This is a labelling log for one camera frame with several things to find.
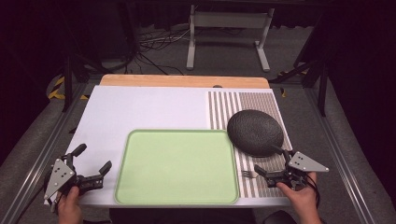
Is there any bundle of floor cables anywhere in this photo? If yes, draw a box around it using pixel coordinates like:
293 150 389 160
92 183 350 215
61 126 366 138
124 26 191 77

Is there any person's right hand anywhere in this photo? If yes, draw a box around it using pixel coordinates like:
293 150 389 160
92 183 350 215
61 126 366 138
276 172 322 224

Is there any person's left hand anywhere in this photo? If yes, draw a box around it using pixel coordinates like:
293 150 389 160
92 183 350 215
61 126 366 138
56 185 84 224

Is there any white board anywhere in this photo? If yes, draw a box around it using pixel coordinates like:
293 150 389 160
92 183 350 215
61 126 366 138
45 85 293 209

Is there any light green tray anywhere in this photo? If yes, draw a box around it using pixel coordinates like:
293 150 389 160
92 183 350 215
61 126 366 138
114 129 240 206

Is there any white metal stand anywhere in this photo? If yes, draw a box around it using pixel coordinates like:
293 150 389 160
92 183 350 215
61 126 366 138
185 4 276 73

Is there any aluminium rail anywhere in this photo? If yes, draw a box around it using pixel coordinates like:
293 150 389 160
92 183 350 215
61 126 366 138
0 82 90 224
303 87 376 224

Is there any black metal stand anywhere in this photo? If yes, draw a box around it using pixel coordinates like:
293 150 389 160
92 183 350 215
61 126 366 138
60 52 106 114
268 18 329 118

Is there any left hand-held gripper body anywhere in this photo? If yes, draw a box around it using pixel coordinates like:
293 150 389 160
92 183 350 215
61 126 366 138
43 152 105 202

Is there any striped placemat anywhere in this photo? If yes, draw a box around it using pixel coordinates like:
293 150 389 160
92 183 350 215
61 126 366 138
207 91 293 199

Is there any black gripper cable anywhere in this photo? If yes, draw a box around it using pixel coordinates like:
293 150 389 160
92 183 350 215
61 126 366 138
305 173 321 210
13 175 55 224

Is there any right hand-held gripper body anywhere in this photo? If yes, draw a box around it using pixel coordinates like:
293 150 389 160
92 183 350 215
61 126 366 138
265 150 331 191

